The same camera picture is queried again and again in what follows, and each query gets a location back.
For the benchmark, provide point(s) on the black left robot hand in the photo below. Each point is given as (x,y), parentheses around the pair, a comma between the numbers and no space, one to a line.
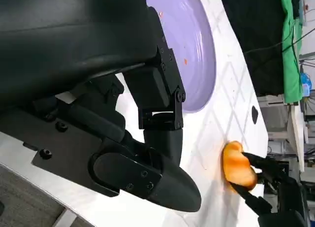
(61,40)

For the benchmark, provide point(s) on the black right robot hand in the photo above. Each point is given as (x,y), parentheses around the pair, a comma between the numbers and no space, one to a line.
(288,200)

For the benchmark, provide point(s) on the orange white toy bread roll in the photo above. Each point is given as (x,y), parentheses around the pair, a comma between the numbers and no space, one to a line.
(236,165)

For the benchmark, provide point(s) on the white desk panel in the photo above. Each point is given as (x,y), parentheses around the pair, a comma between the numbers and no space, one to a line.
(296,138)

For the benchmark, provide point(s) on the blue background item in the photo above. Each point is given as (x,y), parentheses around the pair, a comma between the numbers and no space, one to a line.
(305,85)

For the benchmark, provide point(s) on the lilac plate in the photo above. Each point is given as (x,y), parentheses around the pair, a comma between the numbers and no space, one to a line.
(187,27)

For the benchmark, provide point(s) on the green cloth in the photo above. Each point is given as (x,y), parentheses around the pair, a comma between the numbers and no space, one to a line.
(291,72)

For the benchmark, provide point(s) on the black backdrop cloth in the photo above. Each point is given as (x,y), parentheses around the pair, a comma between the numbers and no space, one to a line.
(258,40)

